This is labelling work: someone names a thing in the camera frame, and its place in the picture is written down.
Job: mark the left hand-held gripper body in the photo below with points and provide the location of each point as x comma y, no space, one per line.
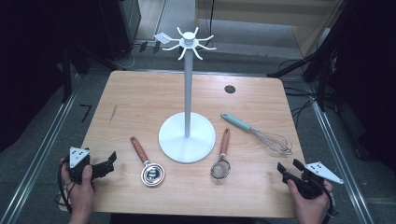
77,155

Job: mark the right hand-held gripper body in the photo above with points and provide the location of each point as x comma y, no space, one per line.
311,186

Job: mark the white utensil rack stand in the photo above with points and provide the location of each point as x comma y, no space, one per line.
187,93

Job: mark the person's right hand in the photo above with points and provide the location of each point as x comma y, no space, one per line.
311,210

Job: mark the person's left hand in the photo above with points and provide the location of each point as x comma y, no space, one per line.
81,194

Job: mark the black metal stand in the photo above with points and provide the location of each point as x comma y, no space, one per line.
314,65
66,77

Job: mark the dark round table grommet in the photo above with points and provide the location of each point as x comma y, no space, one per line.
229,89

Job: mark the black power adapter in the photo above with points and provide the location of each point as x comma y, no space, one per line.
156,47
143,46

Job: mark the white paper tag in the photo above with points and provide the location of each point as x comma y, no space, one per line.
162,38

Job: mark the dark cabinet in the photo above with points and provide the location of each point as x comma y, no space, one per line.
121,28

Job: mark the metal floor rail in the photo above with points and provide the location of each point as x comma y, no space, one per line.
339,161
37,158

